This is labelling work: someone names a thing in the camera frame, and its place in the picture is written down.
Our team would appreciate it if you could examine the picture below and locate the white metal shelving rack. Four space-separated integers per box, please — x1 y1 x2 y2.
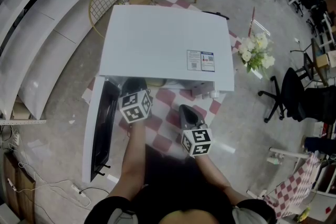
0 0 132 124

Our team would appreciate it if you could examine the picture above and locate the person's black clothed body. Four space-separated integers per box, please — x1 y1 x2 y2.
90 144 276 224

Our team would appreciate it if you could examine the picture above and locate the person's left forearm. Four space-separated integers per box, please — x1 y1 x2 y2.
109 120 148 201

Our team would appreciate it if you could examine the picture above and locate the tall white vase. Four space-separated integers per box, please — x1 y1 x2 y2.
250 67 264 80

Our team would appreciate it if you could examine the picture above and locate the cardboard box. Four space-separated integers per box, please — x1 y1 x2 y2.
12 102 35 120

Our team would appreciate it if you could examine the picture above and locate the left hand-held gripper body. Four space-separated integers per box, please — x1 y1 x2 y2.
118 89 154 124

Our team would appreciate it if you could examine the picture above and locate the black cable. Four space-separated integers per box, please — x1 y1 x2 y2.
78 186 110 196

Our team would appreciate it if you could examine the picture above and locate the white microwave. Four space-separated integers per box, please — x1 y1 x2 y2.
81 4 236 184

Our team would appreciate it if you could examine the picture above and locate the white flower bouquet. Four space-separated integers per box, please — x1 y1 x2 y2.
238 31 276 74

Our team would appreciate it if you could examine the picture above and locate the brown wooden cabinet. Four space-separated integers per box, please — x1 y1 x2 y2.
4 151 36 224

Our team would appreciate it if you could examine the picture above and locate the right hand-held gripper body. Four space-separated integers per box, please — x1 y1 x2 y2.
181 124 213 158

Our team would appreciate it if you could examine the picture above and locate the black office chair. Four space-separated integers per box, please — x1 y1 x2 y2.
258 67 307 124
286 85 336 125

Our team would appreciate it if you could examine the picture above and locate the person's right forearm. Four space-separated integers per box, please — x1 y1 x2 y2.
195 154 247 208

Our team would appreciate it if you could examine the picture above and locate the white cable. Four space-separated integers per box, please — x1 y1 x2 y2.
0 125 92 224

